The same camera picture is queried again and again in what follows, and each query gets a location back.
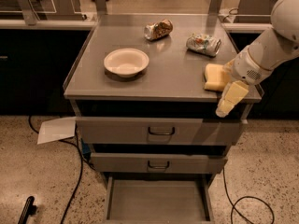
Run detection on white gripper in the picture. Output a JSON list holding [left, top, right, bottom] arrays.
[[216, 46, 272, 118]]

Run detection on yellow sponge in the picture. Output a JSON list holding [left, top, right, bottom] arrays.
[[204, 63, 231, 91]]

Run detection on grey drawer cabinet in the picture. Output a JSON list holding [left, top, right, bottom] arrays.
[[63, 13, 265, 189]]

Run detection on middle drawer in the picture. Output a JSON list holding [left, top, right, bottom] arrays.
[[91, 153, 227, 174]]

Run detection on top drawer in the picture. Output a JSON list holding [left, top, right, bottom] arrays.
[[76, 117, 248, 146]]

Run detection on open bottom drawer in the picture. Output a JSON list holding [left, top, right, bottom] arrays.
[[104, 175, 215, 224]]

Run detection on crushed white green can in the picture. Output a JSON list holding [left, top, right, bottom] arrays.
[[186, 34, 221, 57]]

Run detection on crushed brown can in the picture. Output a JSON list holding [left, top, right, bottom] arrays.
[[144, 20, 173, 41]]

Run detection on white bowl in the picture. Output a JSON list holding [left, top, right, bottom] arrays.
[[104, 49, 150, 77]]

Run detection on white paper sheet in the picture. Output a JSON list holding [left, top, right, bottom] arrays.
[[37, 117, 76, 145]]

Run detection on grey post right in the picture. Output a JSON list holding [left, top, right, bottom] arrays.
[[208, 0, 222, 15]]

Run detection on black cable right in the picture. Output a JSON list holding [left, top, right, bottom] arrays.
[[221, 167, 276, 224]]

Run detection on black cable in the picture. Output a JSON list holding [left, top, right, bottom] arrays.
[[221, 167, 276, 224], [28, 115, 95, 224]]

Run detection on black cable left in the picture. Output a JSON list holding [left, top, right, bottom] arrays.
[[28, 115, 95, 224]]

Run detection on grey post left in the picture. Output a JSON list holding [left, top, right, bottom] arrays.
[[17, 0, 38, 25]]

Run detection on black handle object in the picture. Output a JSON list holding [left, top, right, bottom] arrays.
[[18, 196, 36, 224]]

